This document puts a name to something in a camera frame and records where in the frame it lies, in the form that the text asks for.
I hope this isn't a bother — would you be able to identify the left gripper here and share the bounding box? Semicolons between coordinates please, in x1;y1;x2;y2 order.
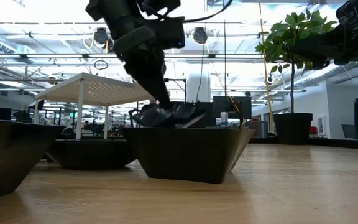
112;24;173;110

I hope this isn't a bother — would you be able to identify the black oval mini plate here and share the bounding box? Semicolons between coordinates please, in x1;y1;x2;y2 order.
46;138;139;170
129;101;207;129

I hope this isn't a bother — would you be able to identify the black wavy square mini plate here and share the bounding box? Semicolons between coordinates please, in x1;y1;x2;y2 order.
0;118;65;206
121;126;257;184

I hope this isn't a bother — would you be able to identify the black cabinet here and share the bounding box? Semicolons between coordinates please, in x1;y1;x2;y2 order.
197;101;214;128

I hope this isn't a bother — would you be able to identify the white bottle blue label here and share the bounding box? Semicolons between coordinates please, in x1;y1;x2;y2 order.
219;111;229;128

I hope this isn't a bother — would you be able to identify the black computer monitor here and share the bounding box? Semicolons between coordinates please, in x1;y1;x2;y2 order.
212;95;253;119

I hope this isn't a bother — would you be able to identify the green potted plant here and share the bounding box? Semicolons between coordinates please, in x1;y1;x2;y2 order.
255;8;338;146

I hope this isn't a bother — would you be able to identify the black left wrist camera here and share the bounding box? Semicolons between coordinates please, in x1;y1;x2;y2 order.
147;16;186;50

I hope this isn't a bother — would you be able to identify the black ceiling cable reel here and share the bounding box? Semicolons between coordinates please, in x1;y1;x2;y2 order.
93;27;115;54
192;27;209;45

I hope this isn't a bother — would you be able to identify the black hanging cable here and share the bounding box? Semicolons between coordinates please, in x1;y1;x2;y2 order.
221;0;228;128

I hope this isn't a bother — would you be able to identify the yellow hanging strap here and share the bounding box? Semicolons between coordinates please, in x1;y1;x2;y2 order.
257;0;276;138

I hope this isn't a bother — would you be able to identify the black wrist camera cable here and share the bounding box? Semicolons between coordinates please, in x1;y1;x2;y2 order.
181;0;234;24

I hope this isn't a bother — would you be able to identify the black aluminium table frame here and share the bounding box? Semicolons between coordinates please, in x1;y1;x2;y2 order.
42;133;358;152

